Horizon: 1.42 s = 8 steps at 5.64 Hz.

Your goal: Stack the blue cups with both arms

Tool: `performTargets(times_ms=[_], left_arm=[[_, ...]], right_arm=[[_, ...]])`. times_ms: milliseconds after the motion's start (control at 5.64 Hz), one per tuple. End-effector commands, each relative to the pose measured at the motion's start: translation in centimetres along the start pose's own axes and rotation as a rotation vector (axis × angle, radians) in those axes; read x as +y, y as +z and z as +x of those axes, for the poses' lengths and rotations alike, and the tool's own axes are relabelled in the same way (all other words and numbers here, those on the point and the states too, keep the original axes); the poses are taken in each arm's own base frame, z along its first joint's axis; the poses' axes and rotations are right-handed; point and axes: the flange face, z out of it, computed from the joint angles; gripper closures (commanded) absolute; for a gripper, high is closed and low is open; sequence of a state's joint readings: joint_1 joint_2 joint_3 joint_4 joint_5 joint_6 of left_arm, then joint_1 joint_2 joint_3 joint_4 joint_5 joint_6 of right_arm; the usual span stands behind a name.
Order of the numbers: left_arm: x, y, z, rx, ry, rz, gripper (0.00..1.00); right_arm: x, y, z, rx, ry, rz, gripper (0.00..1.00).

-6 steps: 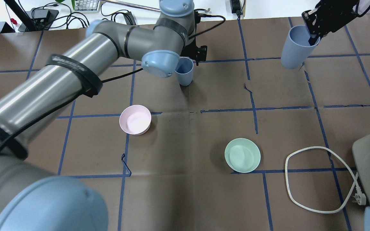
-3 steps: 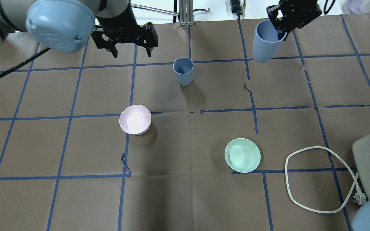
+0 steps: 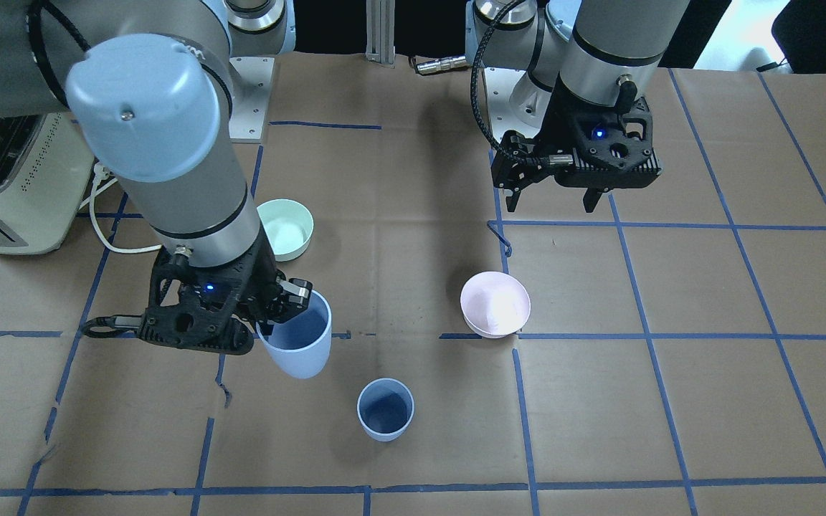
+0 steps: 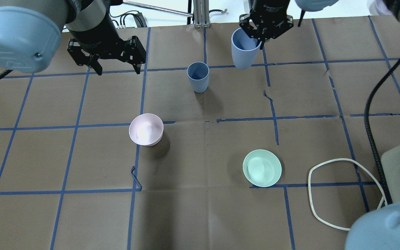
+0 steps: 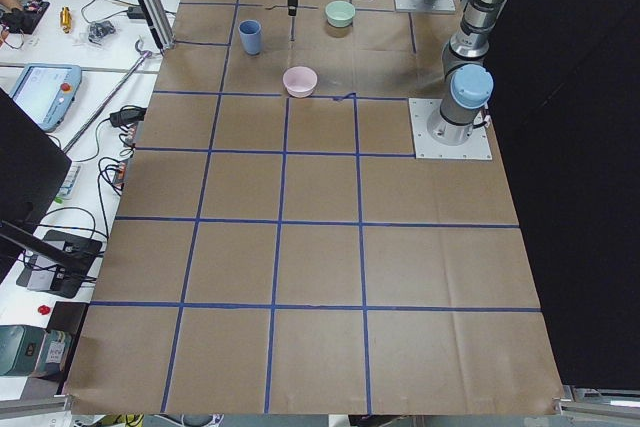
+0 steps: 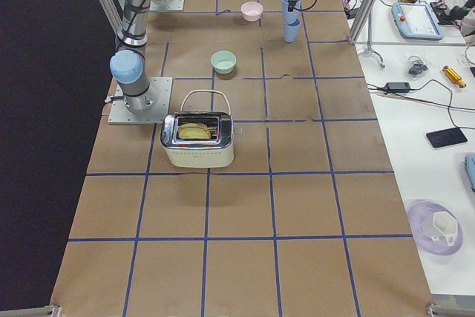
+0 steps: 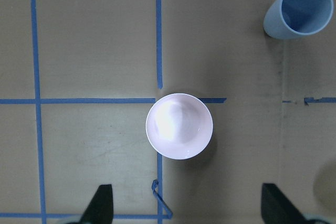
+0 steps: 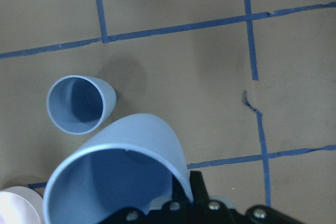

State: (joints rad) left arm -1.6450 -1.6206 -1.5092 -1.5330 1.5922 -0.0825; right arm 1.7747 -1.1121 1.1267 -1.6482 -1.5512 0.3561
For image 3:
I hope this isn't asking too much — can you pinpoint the cream toaster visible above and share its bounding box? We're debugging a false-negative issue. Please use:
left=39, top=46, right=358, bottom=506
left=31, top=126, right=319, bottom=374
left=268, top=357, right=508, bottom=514
left=0, top=113, right=94, bottom=255

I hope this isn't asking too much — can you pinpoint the aluminium frame post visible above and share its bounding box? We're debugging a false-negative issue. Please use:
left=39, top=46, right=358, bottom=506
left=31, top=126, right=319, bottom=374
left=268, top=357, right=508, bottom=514
left=365, top=0, right=396, bottom=68

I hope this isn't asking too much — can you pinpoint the pink bowl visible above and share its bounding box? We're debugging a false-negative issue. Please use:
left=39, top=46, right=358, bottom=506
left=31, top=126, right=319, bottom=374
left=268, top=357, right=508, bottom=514
left=460, top=272, right=531, bottom=338

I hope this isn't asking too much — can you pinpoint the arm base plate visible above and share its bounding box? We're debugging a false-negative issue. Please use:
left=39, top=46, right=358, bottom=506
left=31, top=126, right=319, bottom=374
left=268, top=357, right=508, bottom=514
left=484, top=67, right=551, bottom=140
left=229, top=57, right=275, bottom=144

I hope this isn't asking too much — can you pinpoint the white power cable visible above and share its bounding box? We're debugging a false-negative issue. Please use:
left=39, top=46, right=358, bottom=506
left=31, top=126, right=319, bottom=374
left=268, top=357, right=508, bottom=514
left=80, top=165, right=163, bottom=254

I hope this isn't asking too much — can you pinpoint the green bowl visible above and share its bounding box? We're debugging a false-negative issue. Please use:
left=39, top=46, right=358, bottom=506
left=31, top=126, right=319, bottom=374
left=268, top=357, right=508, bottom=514
left=257, top=199, right=314, bottom=262

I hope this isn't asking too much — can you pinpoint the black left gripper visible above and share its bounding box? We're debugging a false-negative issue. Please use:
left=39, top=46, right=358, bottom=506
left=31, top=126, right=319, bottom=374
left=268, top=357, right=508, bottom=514
left=492, top=78, right=663, bottom=214

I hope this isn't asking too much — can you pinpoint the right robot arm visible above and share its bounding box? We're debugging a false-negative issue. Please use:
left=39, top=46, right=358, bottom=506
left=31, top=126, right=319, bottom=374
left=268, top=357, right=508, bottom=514
left=0, top=1, right=313, bottom=355

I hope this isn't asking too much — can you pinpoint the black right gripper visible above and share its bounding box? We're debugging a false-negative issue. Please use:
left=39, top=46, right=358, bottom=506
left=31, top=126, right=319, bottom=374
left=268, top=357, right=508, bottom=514
left=137, top=229, right=313, bottom=355

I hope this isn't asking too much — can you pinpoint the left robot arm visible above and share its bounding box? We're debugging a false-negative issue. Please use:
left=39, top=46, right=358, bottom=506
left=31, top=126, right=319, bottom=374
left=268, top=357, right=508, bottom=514
left=467, top=1, right=688, bottom=213

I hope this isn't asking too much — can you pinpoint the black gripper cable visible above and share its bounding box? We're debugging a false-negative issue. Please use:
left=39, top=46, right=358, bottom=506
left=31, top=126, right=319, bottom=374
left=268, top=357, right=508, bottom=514
left=470, top=0, right=575, bottom=169

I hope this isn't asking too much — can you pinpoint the blue cup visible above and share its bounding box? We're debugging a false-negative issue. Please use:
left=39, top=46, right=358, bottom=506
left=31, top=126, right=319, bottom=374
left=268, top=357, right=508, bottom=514
left=356, top=378, right=416, bottom=443
left=257, top=290, right=333, bottom=379

